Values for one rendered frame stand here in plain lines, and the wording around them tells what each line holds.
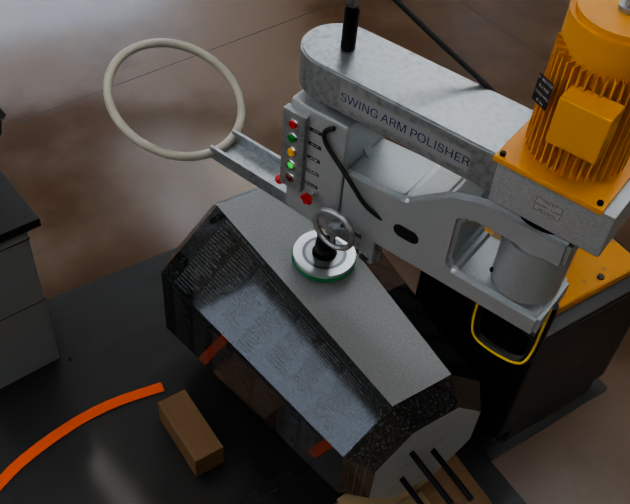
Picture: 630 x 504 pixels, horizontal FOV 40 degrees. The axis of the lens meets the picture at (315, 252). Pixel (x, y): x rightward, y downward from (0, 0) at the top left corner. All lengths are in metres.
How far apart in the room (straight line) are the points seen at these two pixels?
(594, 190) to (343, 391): 1.07
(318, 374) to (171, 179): 1.93
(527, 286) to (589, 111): 0.64
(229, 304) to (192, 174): 1.56
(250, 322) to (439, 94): 1.10
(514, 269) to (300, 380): 0.85
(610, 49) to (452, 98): 0.53
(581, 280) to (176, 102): 2.60
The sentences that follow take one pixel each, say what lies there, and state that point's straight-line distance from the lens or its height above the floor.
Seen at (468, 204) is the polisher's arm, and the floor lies 1.50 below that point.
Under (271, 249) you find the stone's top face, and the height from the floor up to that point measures 0.82.
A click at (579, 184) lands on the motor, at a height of 1.71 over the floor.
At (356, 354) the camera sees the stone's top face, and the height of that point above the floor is 0.82.
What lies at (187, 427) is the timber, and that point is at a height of 0.14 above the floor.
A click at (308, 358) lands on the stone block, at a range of 2.79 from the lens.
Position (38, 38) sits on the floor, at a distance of 5.47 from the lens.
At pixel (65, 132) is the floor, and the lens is 4.76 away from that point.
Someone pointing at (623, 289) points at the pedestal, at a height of 0.74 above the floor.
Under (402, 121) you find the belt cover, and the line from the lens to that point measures 2.21.
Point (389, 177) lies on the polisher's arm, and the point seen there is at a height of 1.39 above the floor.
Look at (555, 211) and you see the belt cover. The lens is 2.09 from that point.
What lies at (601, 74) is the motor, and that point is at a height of 2.00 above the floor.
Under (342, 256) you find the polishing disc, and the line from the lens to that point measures 2.89.
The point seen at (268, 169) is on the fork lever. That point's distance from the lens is 2.88.
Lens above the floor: 3.02
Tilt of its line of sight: 48 degrees down
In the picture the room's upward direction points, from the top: 6 degrees clockwise
